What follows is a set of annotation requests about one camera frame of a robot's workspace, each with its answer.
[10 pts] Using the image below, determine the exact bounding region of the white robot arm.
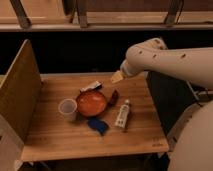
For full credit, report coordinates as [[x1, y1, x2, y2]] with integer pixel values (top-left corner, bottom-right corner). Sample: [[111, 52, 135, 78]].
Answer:
[[111, 38, 213, 171]]

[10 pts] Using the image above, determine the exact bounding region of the dark red object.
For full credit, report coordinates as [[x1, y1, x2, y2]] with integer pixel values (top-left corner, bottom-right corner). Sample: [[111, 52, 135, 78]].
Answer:
[[108, 90, 119, 106]]

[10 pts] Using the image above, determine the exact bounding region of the orange bowl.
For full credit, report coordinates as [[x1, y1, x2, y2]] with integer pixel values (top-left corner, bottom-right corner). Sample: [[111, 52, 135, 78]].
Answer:
[[76, 90, 107, 117]]

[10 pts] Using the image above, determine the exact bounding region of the white tube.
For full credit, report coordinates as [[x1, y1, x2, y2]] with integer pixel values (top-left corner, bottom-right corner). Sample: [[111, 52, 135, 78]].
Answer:
[[115, 99, 130, 129]]

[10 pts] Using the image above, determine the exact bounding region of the blue crumpled object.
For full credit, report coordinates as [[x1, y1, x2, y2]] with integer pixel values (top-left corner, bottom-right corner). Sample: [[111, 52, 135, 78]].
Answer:
[[87, 118, 109, 136]]

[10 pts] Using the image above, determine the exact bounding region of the clear plastic cup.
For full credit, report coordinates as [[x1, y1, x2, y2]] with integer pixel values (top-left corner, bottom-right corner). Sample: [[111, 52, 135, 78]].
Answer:
[[58, 99, 77, 122]]

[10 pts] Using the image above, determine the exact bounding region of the wooden side panel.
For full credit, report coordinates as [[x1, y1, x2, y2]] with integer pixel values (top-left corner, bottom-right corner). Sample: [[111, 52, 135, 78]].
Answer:
[[0, 39, 42, 142]]

